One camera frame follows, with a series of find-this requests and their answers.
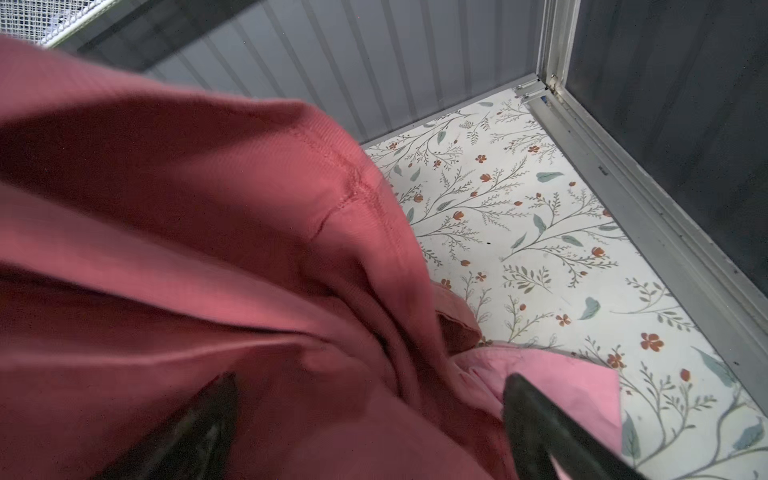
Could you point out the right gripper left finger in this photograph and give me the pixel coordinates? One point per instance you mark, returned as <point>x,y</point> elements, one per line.
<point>192,443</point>

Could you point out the white wire mesh basket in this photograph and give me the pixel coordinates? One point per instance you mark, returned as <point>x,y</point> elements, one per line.
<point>47,23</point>

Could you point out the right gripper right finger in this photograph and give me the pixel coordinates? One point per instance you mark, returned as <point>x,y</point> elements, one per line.
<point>545,441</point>

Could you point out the light pink cloth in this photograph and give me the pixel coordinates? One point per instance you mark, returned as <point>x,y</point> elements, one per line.
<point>585,392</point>

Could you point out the dusty rose ribbed cloth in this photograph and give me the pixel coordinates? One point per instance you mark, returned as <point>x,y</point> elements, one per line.
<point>154,238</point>

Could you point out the floral patterned table mat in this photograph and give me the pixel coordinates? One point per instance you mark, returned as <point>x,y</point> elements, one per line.
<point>506,222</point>

